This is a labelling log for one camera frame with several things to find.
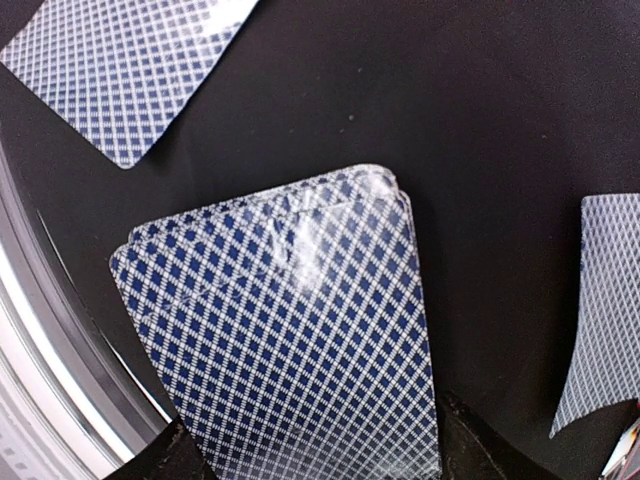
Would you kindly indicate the black poker felt mat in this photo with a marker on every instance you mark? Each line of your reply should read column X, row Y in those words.
column 497, row 118

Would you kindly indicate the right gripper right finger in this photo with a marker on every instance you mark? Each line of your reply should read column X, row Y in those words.
column 471, row 449

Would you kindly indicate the dealt cards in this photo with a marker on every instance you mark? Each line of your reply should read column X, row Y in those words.
column 604, row 368
column 119, row 72

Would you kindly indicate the blue playing card deck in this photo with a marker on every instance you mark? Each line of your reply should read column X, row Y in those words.
column 288, row 328

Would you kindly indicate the triangular all in button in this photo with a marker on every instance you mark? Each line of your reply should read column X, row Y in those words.
column 623, row 464

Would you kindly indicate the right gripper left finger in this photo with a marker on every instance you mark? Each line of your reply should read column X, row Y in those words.
column 173, row 455

